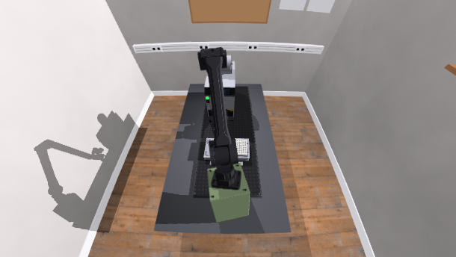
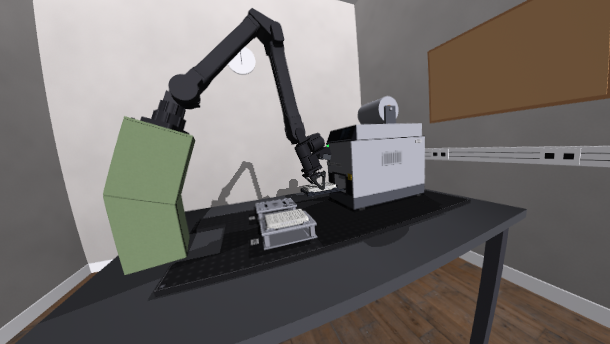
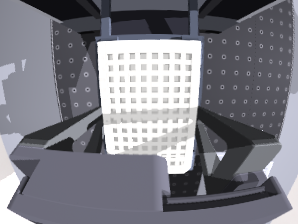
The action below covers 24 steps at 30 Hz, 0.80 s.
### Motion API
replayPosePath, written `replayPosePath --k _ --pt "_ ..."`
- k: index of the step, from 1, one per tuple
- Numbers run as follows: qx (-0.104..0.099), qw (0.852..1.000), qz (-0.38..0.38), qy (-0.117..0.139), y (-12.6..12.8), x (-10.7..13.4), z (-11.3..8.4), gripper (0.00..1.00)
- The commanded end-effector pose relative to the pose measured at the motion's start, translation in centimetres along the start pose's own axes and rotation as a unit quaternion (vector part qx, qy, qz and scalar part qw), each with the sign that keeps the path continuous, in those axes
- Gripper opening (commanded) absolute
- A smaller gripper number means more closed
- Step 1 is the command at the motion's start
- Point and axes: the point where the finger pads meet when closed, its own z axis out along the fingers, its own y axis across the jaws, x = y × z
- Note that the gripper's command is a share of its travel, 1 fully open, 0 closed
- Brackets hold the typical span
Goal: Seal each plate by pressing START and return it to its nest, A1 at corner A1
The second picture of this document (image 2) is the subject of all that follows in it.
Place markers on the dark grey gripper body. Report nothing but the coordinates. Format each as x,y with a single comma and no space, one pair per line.
307,167

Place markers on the dark grey cylinder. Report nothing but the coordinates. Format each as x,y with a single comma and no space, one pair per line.
373,112

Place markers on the white well plate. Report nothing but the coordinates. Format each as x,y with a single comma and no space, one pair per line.
284,219
315,188

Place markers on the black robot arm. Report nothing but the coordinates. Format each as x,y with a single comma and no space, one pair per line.
183,88

